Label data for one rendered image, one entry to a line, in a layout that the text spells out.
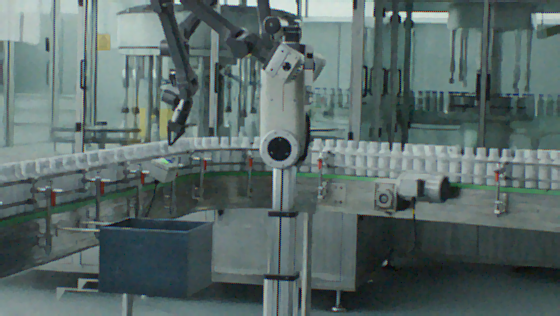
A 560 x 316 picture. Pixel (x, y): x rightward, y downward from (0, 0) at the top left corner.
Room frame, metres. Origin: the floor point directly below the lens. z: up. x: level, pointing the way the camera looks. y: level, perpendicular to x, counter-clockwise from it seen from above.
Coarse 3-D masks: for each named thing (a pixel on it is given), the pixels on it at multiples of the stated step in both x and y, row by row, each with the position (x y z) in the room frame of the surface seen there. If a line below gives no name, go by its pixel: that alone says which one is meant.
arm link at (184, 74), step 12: (156, 0) 4.83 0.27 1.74; (168, 0) 4.91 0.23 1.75; (156, 12) 4.85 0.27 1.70; (168, 12) 4.87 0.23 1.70; (168, 24) 4.88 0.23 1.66; (168, 36) 4.90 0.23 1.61; (180, 36) 4.92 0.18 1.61; (168, 48) 4.93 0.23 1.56; (180, 48) 4.91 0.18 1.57; (180, 60) 4.92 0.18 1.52; (180, 72) 4.93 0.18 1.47; (192, 72) 4.96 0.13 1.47; (180, 84) 4.94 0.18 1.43; (192, 84) 4.95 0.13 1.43
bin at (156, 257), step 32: (96, 224) 4.44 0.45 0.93; (128, 224) 4.45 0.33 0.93; (160, 224) 4.44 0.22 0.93; (192, 224) 4.41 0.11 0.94; (128, 256) 4.15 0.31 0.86; (160, 256) 4.12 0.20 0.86; (192, 256) 4.16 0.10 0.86; (64, 288) 4.26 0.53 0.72; (128, 288) 4.15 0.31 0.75; (160, 288) 4.12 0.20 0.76; (192, 288) 4.16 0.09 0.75
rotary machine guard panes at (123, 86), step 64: (0, 0) 8.44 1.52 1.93; (64, 0) 8.32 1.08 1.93; (128, 0) 8.21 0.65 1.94; (320, 0) 7.88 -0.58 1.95; (384, 0) 8.88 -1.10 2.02; (0, 64) 8.44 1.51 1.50; (64, 64) 8.32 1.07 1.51; (128, 64) 8.20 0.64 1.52; (192, 64) 8.09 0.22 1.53; (256, 64) 7.98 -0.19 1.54; (384, 64) 8.98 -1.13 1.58; (0, 128) 8.43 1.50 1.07; (64, 128) 8.32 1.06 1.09; (128, 128) 8.20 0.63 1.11; (192, 128) 8.09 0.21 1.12; (256, 128) 7.98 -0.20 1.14; (320, 128) 7.87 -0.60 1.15; (384, 128) 9.09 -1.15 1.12
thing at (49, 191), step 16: (192, 160) 5.81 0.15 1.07; (208, 160) 5.79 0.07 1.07; (96, 176) 4.50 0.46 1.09; (176, 176) 5.36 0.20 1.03; (32, 192) 4.07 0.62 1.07; (48, 192) 4.05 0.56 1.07; (80, 192) 4.51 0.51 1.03; (96, 192) 4.50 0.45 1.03; (192, 192) 5.83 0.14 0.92; (48, 208) 4.06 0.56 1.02; (96, 208) 4.50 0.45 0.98; (48, 224) 4.06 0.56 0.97; (48, 240) 4.06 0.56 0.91
